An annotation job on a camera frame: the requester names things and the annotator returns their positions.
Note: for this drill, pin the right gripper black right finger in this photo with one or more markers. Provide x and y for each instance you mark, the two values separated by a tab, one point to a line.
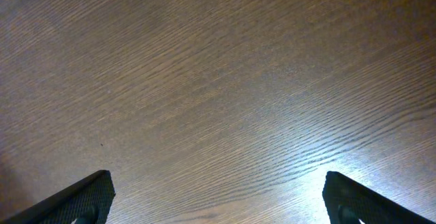
348	201

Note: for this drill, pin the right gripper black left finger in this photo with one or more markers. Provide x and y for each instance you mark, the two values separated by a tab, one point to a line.
86	201

